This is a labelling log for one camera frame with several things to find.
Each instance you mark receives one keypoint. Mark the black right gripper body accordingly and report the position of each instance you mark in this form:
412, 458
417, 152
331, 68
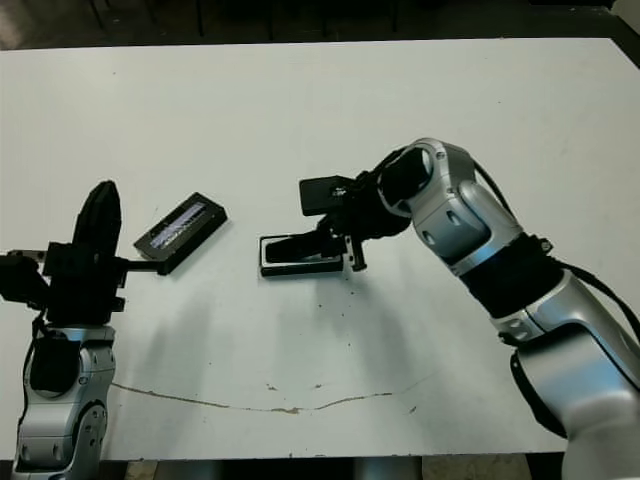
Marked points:
365, 215

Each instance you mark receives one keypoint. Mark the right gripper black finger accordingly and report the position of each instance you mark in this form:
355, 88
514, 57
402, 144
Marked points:
325, 238
330, 251

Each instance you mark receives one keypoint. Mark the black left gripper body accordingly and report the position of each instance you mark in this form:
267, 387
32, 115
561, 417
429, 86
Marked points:
80, 295

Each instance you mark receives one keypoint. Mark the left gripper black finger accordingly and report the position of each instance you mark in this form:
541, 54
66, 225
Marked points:
87, 225
110, 225

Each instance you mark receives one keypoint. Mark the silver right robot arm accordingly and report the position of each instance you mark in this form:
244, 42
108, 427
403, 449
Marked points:
500, 250

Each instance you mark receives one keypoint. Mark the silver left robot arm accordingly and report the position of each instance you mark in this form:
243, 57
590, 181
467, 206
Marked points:
60, 425

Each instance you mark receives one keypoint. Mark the black box base white insert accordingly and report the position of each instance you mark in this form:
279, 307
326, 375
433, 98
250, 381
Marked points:
290, 270

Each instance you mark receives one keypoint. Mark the silver grey cylindrical leg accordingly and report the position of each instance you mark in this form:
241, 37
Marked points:
385, 470

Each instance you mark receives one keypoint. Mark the black chair leg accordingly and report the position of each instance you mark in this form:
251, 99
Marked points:
200, 17

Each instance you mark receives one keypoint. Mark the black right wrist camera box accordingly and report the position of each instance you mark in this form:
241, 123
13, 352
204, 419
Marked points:
320, 195

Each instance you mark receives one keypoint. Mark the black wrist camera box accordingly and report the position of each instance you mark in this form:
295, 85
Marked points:
20, 280
320, 195

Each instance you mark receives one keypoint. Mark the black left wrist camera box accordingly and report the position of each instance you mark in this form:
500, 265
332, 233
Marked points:
20, 280

